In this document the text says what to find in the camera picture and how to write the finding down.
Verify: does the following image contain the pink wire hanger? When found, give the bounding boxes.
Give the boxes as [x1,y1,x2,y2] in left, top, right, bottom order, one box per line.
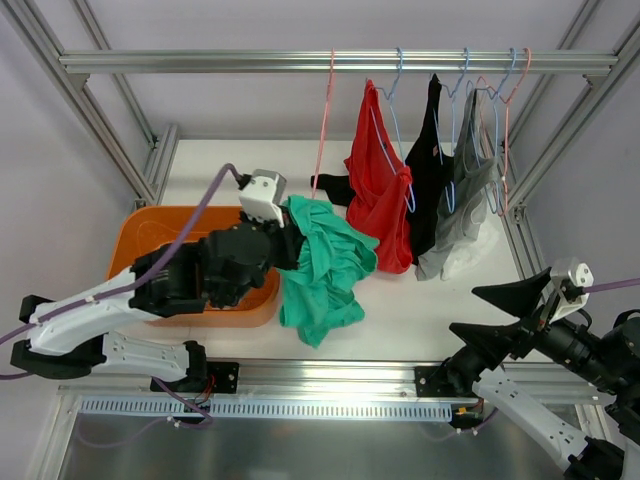
[311,48,336,199]

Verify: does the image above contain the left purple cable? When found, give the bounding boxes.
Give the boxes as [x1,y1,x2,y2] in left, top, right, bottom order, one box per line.
[0,162,251,381]

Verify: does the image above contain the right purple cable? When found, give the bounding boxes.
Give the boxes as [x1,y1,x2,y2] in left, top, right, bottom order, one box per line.
[584,277,640,296]

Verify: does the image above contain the white slotted cable duct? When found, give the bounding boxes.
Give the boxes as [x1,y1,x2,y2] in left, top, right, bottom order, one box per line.
[78,396,453,423]

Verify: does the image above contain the red tank top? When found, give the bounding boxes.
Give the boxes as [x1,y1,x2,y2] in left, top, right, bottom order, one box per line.
[345,80,413,274]

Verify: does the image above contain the orange plastic basket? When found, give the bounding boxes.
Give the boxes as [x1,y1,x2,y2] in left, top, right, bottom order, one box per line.
[106,206,280,328]

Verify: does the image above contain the aluminium front rail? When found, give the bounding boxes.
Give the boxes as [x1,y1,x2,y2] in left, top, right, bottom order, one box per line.
[57,357,596,401]

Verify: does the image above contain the aluminium hanging rail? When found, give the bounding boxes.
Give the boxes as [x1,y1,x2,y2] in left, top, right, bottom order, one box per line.
[59,48,619,75]

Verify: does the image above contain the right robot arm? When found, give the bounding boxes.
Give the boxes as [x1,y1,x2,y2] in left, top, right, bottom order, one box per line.
[441,260,639,479]

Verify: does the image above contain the purple cable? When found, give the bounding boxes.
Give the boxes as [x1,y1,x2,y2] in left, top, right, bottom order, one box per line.
[0,162,251,381]
[584,277,640,296]

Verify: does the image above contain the blue wire hanger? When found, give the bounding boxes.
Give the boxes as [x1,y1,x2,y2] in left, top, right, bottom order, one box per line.
[377,47,416,213]

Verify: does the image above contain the blue hanger under black top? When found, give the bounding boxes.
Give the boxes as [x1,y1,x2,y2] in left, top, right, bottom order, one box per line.
[427,47,470,213]

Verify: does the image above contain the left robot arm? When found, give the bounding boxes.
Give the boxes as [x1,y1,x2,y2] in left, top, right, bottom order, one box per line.
[10,214,305,392]

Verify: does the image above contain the grey tank top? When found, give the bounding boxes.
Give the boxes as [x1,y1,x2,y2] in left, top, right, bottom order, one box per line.
[415,88,499,281]

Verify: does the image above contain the black tank top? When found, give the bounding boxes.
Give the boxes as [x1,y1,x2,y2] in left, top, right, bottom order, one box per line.
[317,76,453,265]

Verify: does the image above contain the pink hanger far right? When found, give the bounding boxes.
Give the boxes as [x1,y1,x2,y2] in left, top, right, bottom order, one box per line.
[479,47,532,218]

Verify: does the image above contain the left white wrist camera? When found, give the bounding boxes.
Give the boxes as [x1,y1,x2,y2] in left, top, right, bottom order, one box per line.
[239,169,287,227]

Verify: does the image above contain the green tank top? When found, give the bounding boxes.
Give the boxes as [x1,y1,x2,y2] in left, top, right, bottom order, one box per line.
[279,195,379,349]

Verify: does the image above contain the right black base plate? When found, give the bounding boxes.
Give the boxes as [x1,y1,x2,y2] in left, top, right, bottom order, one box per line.
[413,365,450,398]

